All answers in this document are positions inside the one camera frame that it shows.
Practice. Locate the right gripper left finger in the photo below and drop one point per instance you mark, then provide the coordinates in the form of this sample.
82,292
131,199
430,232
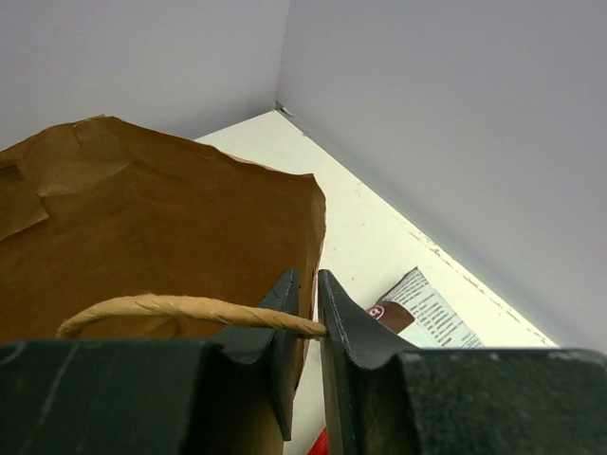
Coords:
132,384

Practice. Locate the brown paper bag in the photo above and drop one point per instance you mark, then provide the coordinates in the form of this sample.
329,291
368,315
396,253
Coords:
142,221

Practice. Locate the brown white chips bag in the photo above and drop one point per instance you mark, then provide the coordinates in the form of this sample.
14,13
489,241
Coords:
419,314

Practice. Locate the red cassava chips bag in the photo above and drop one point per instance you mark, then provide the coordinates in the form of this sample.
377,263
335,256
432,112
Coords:
320,446

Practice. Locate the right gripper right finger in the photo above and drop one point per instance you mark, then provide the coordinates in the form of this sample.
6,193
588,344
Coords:
384,396

